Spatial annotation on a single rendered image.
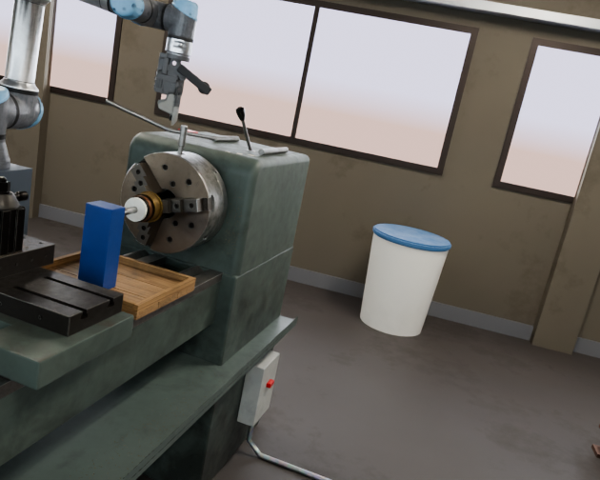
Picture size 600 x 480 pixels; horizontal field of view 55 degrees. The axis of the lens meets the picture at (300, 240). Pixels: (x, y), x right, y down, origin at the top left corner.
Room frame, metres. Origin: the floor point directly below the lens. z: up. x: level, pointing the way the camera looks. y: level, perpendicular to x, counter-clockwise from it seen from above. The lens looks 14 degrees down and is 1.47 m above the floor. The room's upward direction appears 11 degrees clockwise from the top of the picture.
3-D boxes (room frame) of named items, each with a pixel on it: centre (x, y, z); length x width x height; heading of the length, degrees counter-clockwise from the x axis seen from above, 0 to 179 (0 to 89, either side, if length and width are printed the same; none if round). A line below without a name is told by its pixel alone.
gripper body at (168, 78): (1.76, 0.47, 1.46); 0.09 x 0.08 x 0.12; 107
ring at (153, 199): (1.64, 0.46, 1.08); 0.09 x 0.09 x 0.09; 74
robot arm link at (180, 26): (1.76, 0.46, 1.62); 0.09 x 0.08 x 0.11; 83
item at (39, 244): (1.24, 0.65, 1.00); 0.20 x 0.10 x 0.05; 164
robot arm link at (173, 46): (1.76, 0.46, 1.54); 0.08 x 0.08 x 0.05
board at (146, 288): (1.52, 0.49, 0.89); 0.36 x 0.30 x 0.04; 74
